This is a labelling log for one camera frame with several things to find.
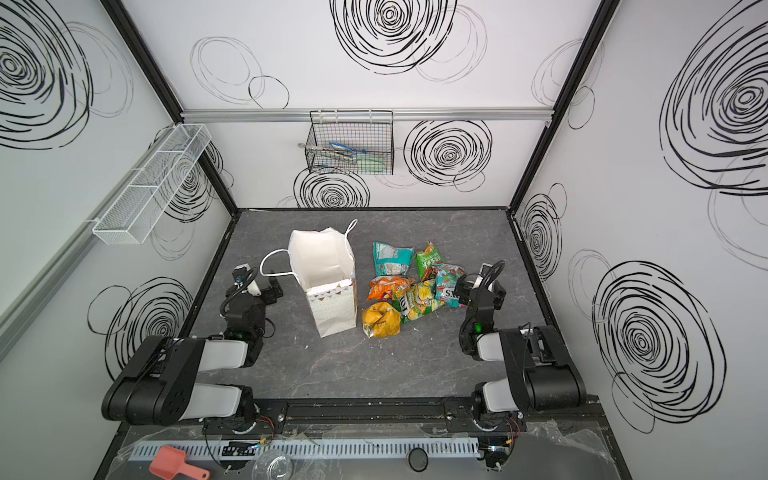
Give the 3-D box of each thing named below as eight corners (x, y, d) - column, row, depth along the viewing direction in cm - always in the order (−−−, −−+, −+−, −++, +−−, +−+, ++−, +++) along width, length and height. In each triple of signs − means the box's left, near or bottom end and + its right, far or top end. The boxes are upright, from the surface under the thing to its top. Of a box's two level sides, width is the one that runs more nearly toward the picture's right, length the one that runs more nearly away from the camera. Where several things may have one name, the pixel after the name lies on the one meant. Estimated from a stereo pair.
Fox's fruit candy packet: (401, 324, 91) (402, 315, 86) (390, 296, 97) (390, 286, 92) (442, 310, 94) (445, 300, 89) (428, 284, 100) (430, 274, 95)
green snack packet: (407, 271, 103) (408, 260, 99) (427, 251, 109) (429, 240, 104) (426, 284, 100) (428, 274, 95) (446, 263, 105) (448, 253, 101)
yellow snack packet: (363, 343, 87) (360, 330, 80) (364, 316, 93) (362, 301, 85) (399, 343, 87) (400, 330, 80) (399, 316, 93) (400, 301, 85)
